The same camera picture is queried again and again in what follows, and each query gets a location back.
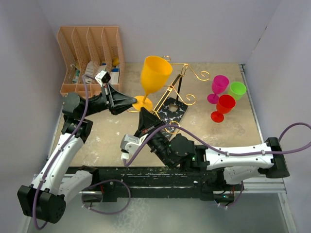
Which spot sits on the yellow plastic wine glass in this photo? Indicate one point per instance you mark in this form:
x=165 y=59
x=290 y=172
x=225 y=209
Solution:
x=154 y=75

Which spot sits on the magenta plastic wine glass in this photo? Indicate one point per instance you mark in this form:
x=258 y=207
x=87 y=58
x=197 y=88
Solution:
x=219 y=85

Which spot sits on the black metal base frame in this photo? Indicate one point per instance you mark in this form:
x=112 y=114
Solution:
x=159 y=182

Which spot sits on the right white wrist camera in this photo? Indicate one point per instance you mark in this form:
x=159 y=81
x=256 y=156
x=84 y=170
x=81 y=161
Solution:
x=130 y=144

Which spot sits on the peach plastic desk organizer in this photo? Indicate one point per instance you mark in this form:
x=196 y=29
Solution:
x=81 y=44

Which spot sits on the white medicine box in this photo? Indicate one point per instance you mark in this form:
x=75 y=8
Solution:
x=101 y=68

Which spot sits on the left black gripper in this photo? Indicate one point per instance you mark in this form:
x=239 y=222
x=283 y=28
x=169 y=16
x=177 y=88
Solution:
x=112 y=98

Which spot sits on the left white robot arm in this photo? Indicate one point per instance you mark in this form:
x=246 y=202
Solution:
x=47 y=196

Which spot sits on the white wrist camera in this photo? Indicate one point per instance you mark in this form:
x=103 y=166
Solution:
x=102 y=78
x=130 y=144

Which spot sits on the black marble rack base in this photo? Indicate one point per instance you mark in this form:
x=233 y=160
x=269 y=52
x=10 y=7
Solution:
x=172 y=111

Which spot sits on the yellow small object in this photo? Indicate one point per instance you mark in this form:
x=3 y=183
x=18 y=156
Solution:
x=115 y=62

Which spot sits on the green plastic wine glass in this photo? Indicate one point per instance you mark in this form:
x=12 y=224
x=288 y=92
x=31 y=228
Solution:
x=237 y=90

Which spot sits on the gold wire glass rack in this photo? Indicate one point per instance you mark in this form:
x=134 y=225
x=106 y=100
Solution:
x=176 y=84

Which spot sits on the white printed packet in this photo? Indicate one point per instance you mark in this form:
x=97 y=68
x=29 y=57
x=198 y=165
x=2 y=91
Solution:
x=89 y=72

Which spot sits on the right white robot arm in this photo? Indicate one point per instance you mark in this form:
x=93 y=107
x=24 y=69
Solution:
x=236 y=163

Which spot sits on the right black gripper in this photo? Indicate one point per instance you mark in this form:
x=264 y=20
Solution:
x=147 y=123

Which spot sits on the red plastic wine glass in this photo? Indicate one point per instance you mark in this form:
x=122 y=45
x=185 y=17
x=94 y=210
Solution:
x=224 y=105

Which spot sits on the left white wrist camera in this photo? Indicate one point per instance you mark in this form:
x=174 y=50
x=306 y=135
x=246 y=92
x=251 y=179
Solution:
x=102 y=78

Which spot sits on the white blue box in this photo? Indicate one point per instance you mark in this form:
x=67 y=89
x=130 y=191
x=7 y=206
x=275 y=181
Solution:
x=115 y=75

